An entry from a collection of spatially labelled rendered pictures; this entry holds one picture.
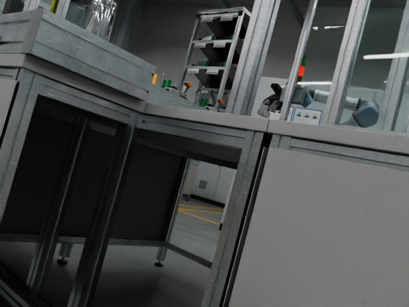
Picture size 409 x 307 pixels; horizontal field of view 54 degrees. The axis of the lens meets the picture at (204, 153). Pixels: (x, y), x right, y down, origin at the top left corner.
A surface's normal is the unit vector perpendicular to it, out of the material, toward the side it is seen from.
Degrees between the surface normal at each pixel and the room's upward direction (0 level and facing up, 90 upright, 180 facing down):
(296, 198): 90
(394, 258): 90
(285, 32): 90
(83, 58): 90
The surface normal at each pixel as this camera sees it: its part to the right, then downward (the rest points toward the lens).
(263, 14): -0.62, -0.20
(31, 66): 0.74, 0.17
